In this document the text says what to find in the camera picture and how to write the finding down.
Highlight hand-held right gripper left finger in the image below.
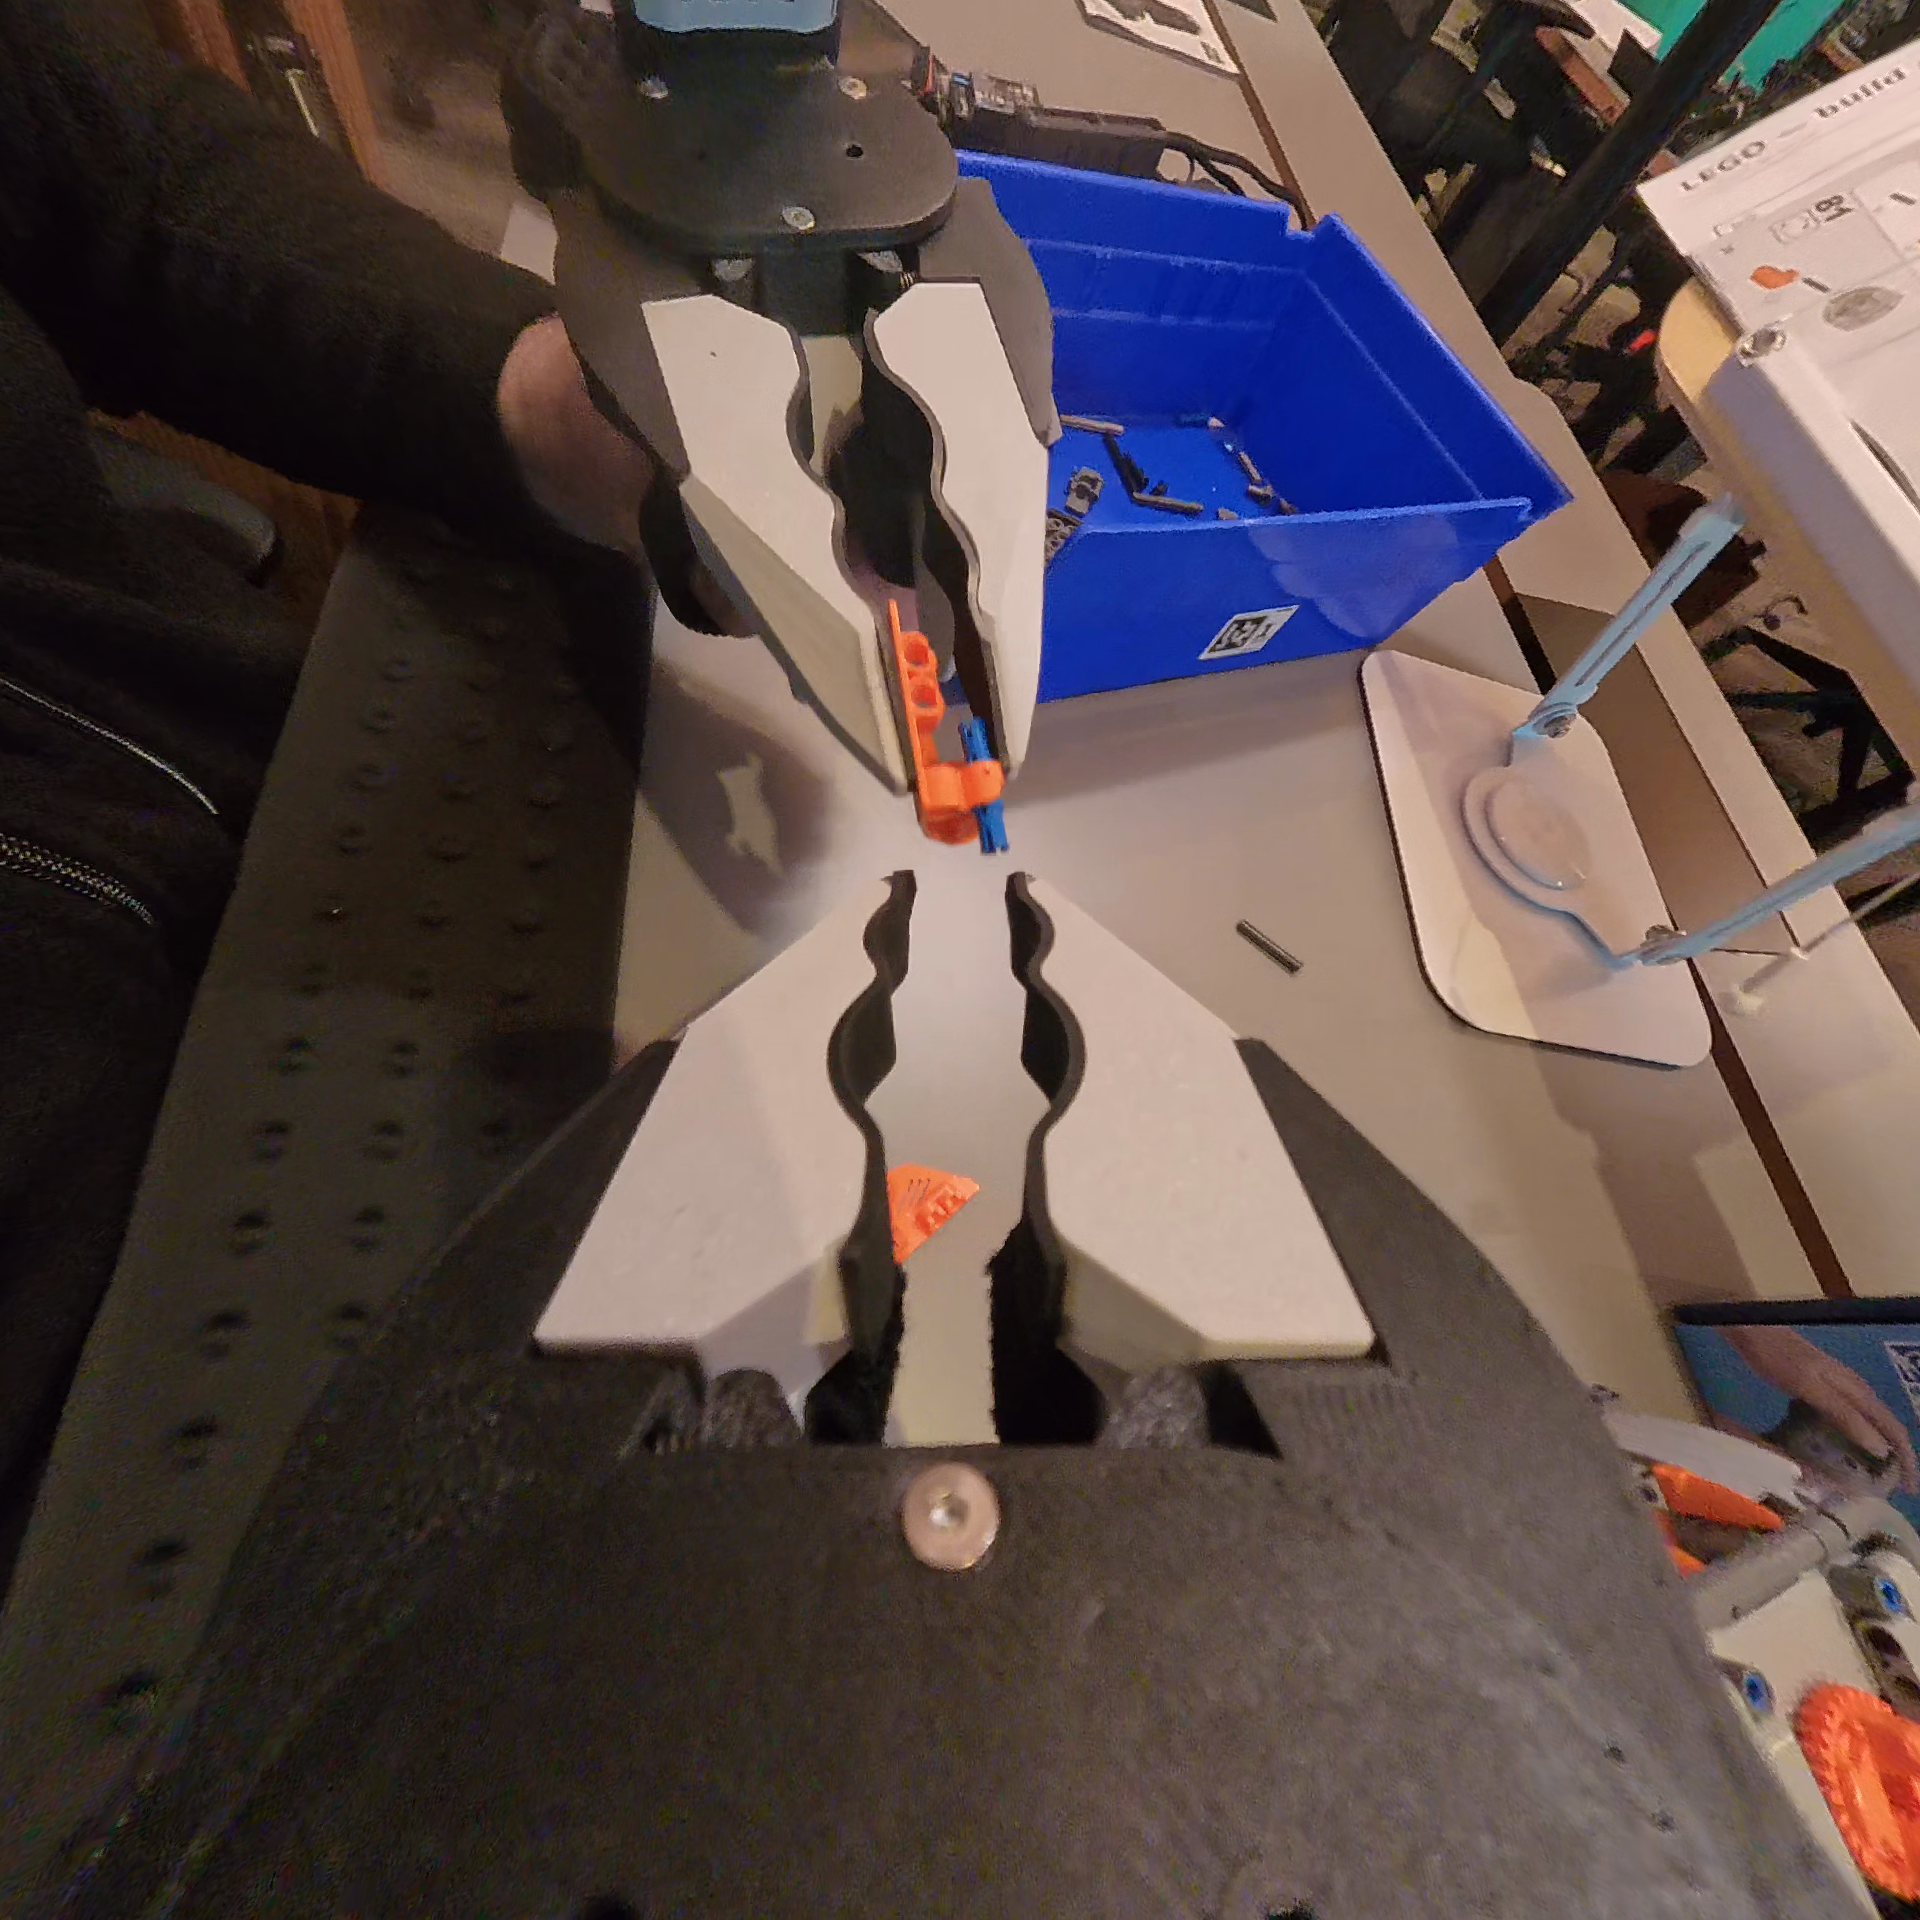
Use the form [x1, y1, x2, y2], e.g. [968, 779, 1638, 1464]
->
[533, 872, 916, 1375]

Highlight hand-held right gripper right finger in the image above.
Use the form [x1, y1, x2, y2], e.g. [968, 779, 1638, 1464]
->
[1006, 872, 1373, 1369]

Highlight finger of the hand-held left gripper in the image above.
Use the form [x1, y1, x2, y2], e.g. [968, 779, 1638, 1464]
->
[643, 292, 922, 799]
[861, 286, 1052, 775]

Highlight orange angled toy beam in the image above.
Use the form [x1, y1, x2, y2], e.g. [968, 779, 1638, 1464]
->
[885, 600, 1003, 840]

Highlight person's left forearm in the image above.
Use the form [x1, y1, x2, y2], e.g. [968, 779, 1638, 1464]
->
[0, 0, 557, 512]

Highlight person's left hand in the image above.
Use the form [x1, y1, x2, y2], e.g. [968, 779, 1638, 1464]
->
[496, 315, 670, 558]

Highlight pile of black toy parts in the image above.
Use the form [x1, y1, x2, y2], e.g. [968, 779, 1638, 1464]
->
[1043, 412, 1308, 566]

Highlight orange wedge toy panel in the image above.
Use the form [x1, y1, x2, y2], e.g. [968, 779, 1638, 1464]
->
[886, 1162, 980, 1263]

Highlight blue storage bin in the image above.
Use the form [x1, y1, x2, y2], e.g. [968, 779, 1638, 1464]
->
[955, 152, 1574, 704]

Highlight printed paper sheet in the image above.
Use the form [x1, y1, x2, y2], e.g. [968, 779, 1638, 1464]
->
[1079, 0, 1247, 78]

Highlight blue robot kit box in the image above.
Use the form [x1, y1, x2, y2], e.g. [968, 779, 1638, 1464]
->
[1671, 1296, 1920, 1502]

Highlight black metal pole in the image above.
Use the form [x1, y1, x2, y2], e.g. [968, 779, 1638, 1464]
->
[1477, 0, 1787, 348]

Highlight grey and orange toy robot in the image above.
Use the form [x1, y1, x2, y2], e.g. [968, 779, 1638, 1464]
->
[1621, 1411, 1920, 1920]

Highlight white holder panel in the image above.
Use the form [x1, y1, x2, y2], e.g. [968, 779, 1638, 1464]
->
[1702, 323, 1920, 633]

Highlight printed instruction sheet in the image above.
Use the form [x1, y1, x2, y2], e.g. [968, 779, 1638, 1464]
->
[1635, 67, 1920, 348]

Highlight black cable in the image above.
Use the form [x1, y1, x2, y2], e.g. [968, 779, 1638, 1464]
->
[931, 67, 1298, 212]

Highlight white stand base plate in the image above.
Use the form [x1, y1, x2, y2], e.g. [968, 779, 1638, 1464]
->
[1357, 648, 1714, 1070]

